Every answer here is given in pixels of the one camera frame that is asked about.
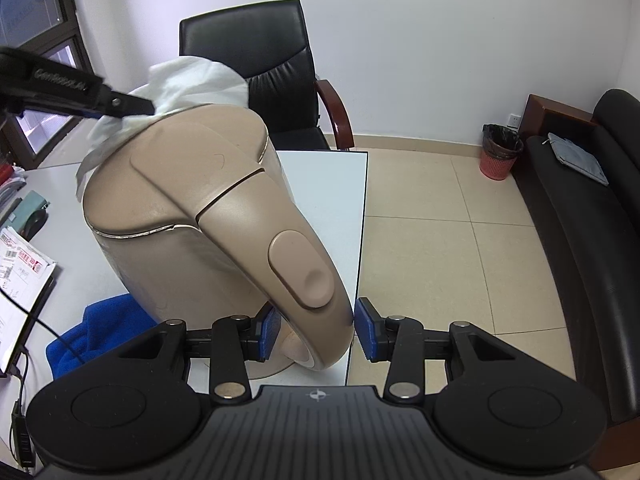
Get brown wooden side table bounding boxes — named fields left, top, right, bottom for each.
left=520, top=93, right=599, bottom=137

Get red wastebasket with black bag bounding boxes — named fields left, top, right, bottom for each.
left=480, top=123, right=525, bottom=181

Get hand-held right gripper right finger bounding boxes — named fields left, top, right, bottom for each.
left=354, top=297, right=527, bottom=404

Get dark framed window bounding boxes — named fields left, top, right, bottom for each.
left=0, top=0, right=94, bottom=171

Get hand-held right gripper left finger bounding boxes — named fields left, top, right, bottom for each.
left=119, top=305, right=282, bottom=404

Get white paper towel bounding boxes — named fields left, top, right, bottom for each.
left=75, top=55, right=251, bottom=202

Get black leather sofa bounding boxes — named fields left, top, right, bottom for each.
left=512, top=89, right=640, bottom=428

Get grey fabric pouch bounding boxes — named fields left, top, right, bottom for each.
left=542, top=132, right=610, bottom=187

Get green desk device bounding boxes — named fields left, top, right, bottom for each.
left=9, top=190, right=52, bottom=242

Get black cable adapter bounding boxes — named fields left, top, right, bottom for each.
left=10, top=399, right=37, bottom=470

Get blue cloth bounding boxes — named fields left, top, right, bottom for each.
left=46, top=293, right=167, bottom=379

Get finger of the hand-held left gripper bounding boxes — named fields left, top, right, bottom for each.
left=97, top=84, right=157, bottom=120

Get papers with red labels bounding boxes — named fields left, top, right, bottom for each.
left=0, top=226, right=59, bottom=301
left=0, top=262, right=57, bottom=377

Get black cable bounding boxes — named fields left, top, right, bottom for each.
left=0, top=287, right=88, bottom=367

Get black leather office chair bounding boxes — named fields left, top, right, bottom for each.
left=178, top=0, right=356, bottom=152

